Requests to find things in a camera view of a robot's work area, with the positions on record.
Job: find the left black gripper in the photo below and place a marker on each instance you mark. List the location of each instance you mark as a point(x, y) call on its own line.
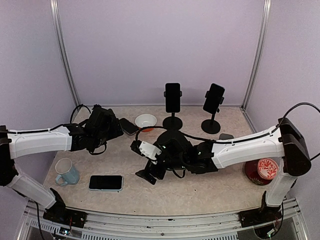
point(113, 133)

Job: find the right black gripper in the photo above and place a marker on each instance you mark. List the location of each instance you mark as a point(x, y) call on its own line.
point(144, 174)

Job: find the orange white bowl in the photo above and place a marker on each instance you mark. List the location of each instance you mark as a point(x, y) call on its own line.
point(146, 120)

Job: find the black pole phone stand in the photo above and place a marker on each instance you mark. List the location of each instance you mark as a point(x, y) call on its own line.
point(211, 126)
point(172, 122)

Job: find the black teal phone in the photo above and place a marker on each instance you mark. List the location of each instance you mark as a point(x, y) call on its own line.
point(172, 95)

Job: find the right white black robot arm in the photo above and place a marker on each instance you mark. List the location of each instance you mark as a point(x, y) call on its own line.
point(280, 141)

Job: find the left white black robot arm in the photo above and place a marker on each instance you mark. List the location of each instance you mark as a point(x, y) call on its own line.
point(67, 137)

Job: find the blue cased bottom phone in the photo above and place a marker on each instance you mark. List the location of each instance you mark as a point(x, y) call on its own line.
point(110, 183)

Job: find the right flat black phone stand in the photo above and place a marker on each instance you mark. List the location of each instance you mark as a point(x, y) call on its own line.
point(225, 136)

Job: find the light blue mug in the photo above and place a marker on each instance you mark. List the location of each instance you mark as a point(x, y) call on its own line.
point(67, 174)

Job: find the dark red saucer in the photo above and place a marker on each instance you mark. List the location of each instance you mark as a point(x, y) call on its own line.
point(251, 171)

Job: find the red patterned bowl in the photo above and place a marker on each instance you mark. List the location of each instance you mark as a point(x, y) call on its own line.
point(267, 168)

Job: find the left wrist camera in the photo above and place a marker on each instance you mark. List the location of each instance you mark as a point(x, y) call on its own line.
point(96, 106)

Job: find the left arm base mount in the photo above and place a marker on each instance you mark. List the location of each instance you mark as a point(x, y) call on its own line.
point(65, 216)

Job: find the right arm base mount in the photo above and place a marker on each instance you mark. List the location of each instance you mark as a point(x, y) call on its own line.
point(260, 215)

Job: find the left aluminium frame post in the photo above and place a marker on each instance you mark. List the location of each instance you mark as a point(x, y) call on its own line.
point(63, 52)

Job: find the aluminium frame post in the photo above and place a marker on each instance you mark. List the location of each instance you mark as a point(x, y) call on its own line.
point(258, 53)
point(63, 52)

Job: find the right aluminium frame post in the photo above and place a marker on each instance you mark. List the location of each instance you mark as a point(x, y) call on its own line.
point(258, 53)

